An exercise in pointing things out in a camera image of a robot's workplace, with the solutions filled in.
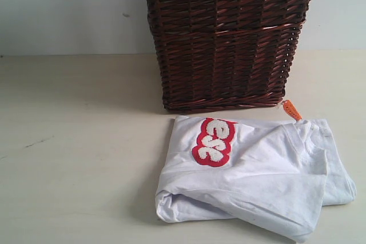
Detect white t-shirt red lettering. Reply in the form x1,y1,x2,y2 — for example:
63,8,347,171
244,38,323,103
155,115,357,243

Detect brown wicker basket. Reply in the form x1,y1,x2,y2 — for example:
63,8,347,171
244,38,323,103
146,0,311,113

